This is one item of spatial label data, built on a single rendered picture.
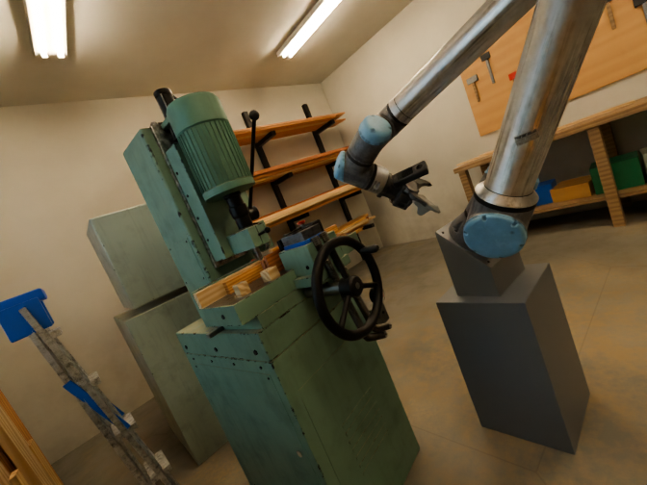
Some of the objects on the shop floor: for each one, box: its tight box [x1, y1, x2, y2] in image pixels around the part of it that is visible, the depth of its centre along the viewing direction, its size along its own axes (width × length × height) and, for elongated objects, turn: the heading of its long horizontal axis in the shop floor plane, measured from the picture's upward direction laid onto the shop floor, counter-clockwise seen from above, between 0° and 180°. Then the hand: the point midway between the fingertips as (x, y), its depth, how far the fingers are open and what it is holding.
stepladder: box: [0, 288, 179, 485], centre depth 129 cm, size 27×25×116 cm
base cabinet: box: [186, 297, 420, 485], centre depth 124 cm, size 45×58×71 cm
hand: (437, 196), depth 107 cm, fingers open, 14 cm apart
